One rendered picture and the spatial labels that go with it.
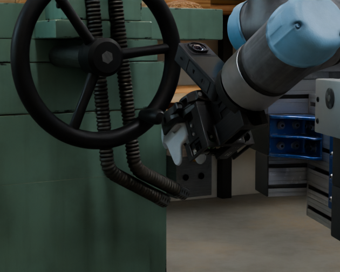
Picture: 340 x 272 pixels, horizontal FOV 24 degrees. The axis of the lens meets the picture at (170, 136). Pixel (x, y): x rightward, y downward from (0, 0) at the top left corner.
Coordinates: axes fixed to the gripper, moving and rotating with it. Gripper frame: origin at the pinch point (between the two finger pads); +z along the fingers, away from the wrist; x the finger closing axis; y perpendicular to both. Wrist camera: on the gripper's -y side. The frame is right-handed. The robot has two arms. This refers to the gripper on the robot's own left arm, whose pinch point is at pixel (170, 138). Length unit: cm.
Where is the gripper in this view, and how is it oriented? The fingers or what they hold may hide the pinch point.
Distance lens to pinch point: 111.6
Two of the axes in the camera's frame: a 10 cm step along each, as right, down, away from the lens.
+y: 2.4, 9.1, -3.5
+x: 8.7, -0.4, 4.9
